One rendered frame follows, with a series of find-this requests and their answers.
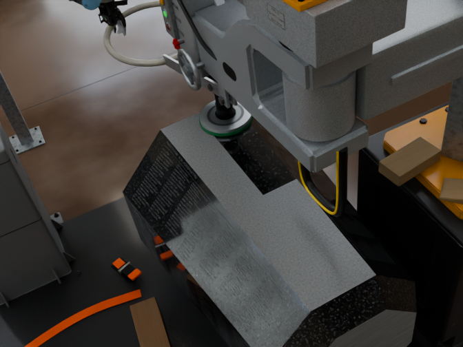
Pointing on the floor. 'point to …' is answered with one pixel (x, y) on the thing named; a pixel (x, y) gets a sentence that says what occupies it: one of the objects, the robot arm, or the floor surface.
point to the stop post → (25, 137)
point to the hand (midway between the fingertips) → (120, 31)
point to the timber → (149, 324)
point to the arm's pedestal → (25, 232)
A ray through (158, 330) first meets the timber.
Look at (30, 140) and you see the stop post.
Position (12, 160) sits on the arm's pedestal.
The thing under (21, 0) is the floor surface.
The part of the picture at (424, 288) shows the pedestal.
